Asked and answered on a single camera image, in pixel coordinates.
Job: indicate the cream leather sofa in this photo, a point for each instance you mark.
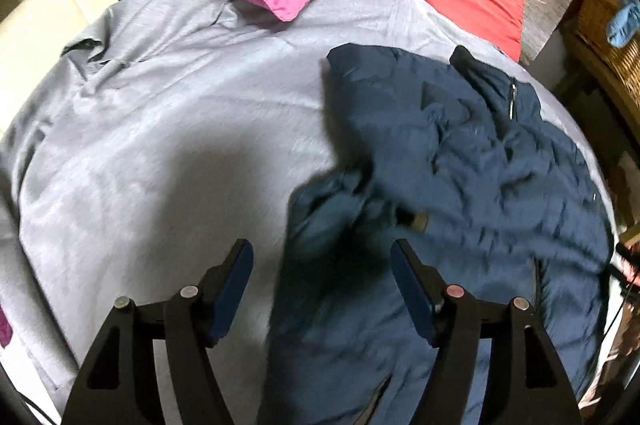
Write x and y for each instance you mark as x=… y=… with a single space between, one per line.
x=35 y=30

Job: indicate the navy puffer jacket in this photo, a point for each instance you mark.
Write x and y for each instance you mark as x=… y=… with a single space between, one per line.
x=475 y=155

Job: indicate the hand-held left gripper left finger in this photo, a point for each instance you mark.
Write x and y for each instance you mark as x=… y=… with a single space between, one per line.
x=235 y=290

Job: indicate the magenta cloth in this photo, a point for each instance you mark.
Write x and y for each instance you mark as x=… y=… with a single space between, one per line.
x=4 y=330

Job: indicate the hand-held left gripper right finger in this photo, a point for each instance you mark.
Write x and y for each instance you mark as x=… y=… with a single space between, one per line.
x=412 y=295

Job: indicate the wicker basket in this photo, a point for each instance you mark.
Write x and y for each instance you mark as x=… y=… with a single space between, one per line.
x=595 y=25

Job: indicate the blue cloth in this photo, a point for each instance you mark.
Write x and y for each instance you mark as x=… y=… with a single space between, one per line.
x=622 y=25

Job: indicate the grey bed sheet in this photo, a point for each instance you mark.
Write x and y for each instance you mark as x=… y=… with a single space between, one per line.
x=175 y=130

